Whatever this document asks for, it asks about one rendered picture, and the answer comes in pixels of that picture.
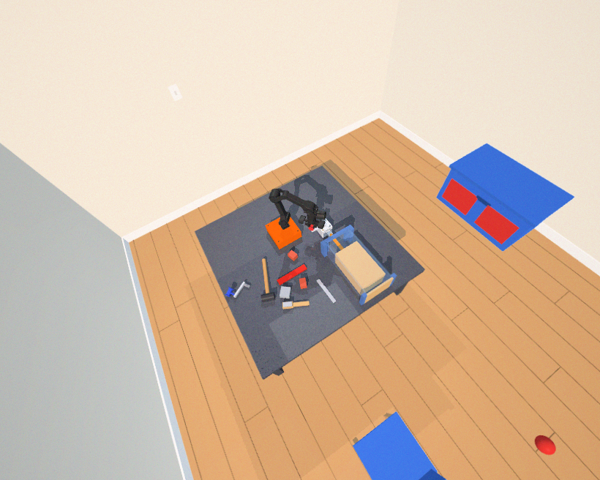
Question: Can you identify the light grey flat bar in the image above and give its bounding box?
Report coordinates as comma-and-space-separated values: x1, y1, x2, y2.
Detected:
316, 279, 336, 303

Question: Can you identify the hammer with wooden handle and black head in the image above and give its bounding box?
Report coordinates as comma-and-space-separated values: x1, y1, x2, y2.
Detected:
260, 258, 275, 302

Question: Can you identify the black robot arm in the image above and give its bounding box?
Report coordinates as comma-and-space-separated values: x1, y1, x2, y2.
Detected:
269, 189, 326, 230

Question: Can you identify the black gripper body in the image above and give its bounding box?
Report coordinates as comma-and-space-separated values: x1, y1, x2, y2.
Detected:
299, 215, 325, 229

